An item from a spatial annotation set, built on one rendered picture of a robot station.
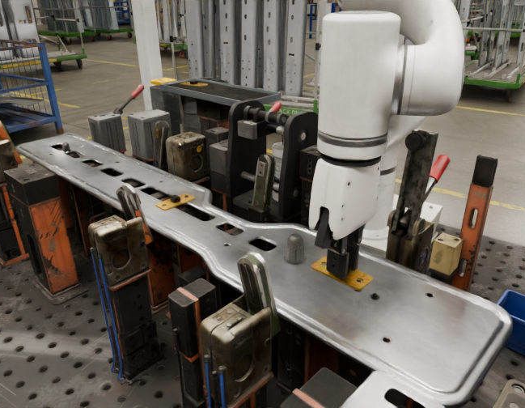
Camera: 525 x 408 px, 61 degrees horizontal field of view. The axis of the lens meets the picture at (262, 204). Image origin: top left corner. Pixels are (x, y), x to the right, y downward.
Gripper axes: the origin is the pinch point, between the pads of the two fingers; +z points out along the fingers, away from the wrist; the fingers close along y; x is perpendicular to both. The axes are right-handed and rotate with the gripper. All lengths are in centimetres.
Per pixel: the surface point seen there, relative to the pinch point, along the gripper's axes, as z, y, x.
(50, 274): 31, 15, -76
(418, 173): -6.7, -20.2, 0.4
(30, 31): 33, -300, -888
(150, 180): 8, -9, -61
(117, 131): 7, -24, -102
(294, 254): 6.1, -3.8, -11.6
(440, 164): -5.8, -28.8, 0.4
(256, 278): -1.6, 13.2, -4.1
